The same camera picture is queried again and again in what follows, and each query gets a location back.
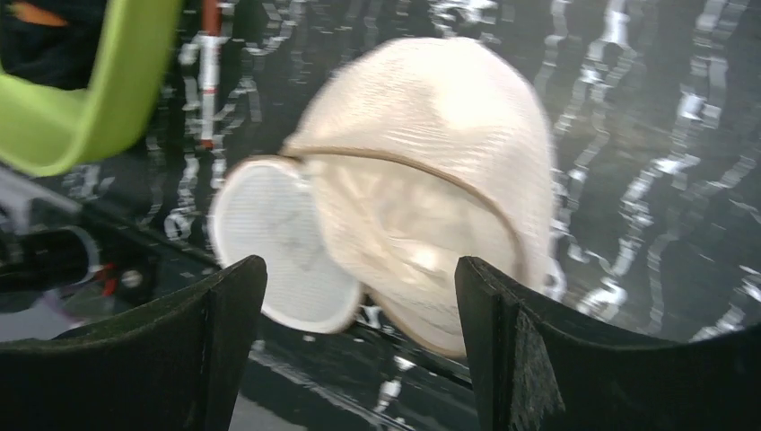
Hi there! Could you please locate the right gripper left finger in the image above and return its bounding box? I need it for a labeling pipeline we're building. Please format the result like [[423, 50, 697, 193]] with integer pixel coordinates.
[[1, 256, 267, 430]]

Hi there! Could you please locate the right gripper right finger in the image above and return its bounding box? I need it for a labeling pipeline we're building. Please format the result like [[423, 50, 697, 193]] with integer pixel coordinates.
[[455, 257, 760, 430]]

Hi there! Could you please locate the white bra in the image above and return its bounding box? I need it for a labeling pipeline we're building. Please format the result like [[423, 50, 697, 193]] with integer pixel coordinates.
[[305, 156, 522, 313]]

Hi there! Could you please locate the round white mesh laundry bag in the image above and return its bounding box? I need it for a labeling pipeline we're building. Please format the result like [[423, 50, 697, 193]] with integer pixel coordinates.
[[207, 38, 555, 357]]

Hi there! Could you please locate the green plastic basin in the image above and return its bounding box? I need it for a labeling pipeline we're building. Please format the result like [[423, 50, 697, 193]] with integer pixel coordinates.
[[1, 1, 182, 176]]

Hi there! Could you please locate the red white marker pen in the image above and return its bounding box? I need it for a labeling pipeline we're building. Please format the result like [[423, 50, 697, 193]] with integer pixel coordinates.
[[199, 0, 223, 149]]

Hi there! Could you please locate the black clothing in basin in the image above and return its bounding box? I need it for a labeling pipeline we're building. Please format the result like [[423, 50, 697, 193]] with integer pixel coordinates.
[[1, 0, 108, 91]]

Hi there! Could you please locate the orange cloth in basin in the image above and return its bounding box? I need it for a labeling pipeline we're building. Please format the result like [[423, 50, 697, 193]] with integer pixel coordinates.
[[8, 1, 69, 27]]

